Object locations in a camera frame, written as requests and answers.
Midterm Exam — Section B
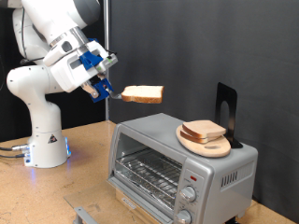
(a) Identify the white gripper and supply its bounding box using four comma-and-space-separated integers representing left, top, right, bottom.
43, 39, 120, 99

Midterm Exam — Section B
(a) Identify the crumpled aluminium foil liner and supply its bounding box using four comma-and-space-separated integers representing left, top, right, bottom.
117, 167, 176, 210

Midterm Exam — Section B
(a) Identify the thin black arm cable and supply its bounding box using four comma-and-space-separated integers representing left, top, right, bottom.
18, 7, 48, 66

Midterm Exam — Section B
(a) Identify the wire oven rack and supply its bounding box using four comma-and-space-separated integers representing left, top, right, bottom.
115, 148, 184, 191

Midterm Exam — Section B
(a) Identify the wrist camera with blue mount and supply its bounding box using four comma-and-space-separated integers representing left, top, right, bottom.
78, 50, 120, 73

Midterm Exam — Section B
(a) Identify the vertical metal pole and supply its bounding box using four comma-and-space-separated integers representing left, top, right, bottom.
103, 0, 112, 121

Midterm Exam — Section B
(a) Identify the round wooden board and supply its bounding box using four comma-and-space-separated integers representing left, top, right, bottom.
176, 124, 232, 159

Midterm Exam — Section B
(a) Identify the black metal bookend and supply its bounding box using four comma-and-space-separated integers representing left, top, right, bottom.
214, 82, 244, 149

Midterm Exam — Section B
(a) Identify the black base cable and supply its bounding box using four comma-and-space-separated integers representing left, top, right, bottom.
0, 143, 31, 152
0, 152, 26, 160

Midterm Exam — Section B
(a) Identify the white bread slice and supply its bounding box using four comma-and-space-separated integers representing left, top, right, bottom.
179, 129, 222, 145
181, 119, 227, 140
121, 85, 165, 105

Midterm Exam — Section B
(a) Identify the silver oven knob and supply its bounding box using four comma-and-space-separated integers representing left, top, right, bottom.
179, 186, 198, 203
175, 209, 193, 224

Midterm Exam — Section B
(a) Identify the silver toaster oven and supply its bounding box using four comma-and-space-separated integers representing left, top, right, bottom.
107, 112, 259, 224

